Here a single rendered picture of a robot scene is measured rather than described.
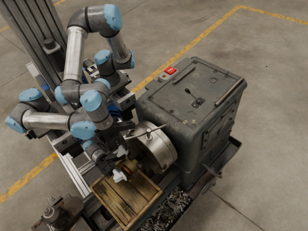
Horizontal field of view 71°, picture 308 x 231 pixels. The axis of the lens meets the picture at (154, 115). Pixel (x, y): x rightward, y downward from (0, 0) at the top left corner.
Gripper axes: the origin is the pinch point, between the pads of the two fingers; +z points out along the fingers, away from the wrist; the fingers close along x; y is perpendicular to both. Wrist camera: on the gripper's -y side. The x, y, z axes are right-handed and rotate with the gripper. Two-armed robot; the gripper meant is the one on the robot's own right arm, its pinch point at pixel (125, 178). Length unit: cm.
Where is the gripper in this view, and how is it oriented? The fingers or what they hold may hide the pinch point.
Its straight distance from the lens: 125.6
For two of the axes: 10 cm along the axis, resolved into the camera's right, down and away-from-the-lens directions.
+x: -1.0, -6.2, -7.8
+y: -7.0, 6.0, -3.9
